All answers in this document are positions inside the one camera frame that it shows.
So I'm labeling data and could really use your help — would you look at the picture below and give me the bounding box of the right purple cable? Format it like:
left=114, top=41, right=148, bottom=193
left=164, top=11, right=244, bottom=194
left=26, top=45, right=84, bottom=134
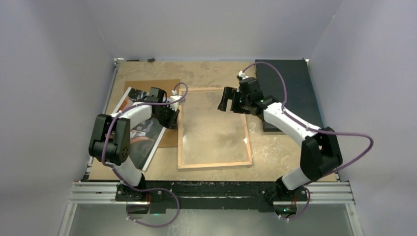
left=238, top=61, right=375, bottom=222

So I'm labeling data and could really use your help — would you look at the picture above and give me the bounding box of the printed photo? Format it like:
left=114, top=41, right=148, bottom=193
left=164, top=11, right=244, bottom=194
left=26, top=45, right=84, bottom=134
left=113, top=87, right=166, bottom=172

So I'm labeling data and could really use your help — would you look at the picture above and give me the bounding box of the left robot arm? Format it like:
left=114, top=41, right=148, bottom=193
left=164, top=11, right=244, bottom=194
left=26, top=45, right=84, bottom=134
left=89, top=87, right=185, bottom=201

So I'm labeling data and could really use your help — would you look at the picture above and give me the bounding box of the purple cable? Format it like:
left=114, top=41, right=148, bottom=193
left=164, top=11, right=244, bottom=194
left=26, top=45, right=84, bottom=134
left=101, top=82, right=180, bottom=228
left=238, top=61, right=375, bottom=222

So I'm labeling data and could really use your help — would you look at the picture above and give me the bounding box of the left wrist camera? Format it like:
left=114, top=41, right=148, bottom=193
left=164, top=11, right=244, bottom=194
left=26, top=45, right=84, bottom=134
left=168, top=95, right=183, bottom=111

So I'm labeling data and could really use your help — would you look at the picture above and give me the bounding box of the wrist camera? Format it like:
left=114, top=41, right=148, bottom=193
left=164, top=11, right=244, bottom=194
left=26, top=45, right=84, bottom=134
left=168, top=95, right=183, bottom=111
left=237, top=71, right=249, bottom=81

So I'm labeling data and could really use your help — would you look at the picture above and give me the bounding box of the black foam mat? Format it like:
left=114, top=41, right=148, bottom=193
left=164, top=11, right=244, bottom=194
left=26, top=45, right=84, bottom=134
left=255, top=59, right=324, bottom=127

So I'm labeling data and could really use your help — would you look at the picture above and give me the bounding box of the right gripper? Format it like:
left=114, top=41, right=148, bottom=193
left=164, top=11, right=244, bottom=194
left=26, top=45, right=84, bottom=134
left=219, top=87, right=252, bottom=115

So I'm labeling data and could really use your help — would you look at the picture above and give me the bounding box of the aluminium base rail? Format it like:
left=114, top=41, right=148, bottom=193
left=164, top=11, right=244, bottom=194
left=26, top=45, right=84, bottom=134
left=68, top=182, right=355, bottom=204

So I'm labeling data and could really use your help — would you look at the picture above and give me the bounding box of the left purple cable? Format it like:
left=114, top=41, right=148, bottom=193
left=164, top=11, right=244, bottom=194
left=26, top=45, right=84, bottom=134
left=101, top=82, right=180, bottom=228

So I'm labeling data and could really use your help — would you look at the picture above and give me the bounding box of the brown backing board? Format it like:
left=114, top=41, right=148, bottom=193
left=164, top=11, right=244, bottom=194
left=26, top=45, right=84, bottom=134
left=124, top=79, right=180, bottom=148

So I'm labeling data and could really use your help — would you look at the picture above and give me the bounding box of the picture frame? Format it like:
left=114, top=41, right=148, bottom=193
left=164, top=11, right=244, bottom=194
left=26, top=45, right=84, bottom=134
left=177, top=87, right=253, bottom=170

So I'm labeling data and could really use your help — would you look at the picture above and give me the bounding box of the black mounting plate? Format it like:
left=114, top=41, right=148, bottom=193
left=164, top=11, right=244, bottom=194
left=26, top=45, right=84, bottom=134
left=115, top=180, right=307, bottom=213

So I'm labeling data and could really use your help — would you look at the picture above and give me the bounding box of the clear acrylic sheet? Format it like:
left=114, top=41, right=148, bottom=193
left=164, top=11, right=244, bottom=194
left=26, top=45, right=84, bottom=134
left=181, top=91, right=247, bottom=165

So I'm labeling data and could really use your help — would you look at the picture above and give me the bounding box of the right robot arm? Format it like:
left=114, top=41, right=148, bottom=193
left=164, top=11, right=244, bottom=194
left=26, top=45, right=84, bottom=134
left=218, top=77, right=343, bottom=200

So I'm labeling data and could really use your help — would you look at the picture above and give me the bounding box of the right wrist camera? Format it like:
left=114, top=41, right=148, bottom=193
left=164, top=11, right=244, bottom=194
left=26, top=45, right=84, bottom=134
left=237, top=71, right=249, bottom=81

